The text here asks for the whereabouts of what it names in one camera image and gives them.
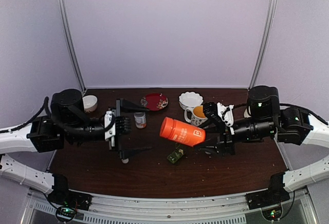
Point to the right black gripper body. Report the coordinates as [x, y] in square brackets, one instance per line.
[226, 142]

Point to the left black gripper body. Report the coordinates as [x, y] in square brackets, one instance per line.
[117, 141]

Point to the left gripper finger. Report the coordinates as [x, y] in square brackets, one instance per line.
[127, 153]
[130, 107]

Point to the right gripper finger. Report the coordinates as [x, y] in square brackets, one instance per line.
[208, 147]
[209, 126]

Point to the orange pill bottle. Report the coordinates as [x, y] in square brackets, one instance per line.
[181, 132]

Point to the green pill organizer box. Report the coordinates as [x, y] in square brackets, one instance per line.
[177, 154]

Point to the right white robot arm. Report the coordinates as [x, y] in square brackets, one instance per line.
[262, 116]

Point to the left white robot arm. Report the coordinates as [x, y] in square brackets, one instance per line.
[63, 118]

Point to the small white bottle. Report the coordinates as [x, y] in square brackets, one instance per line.
[125, 161]

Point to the patterned mug orange inside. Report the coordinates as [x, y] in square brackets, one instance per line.
[195, 115]

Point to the grey-capped orange label bottle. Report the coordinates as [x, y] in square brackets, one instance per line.
[140, 120]

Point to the red floral plate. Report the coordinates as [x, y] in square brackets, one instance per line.
[154, 101]

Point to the small white bowl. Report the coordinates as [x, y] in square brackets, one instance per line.
[90, 103]

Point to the cream ribbed mug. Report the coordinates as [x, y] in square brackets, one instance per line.
[246, 114]

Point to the white scalloped bowl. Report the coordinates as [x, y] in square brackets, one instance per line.
[190, 99]

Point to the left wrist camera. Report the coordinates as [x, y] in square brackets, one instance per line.
[124, 125]

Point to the front aluminium rail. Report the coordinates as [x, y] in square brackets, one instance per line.
[231, 208]

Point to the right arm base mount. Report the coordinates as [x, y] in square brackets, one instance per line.
[266, 198]

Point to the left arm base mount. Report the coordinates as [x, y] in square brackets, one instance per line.
[72, 199]

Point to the left aluminium frame post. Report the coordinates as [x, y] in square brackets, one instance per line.
[70, 45]

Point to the aluminium frame post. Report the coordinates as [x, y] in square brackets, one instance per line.
[70, 45]
[271, 11]

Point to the right aluminium frame post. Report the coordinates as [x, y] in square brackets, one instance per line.
[271, 11]

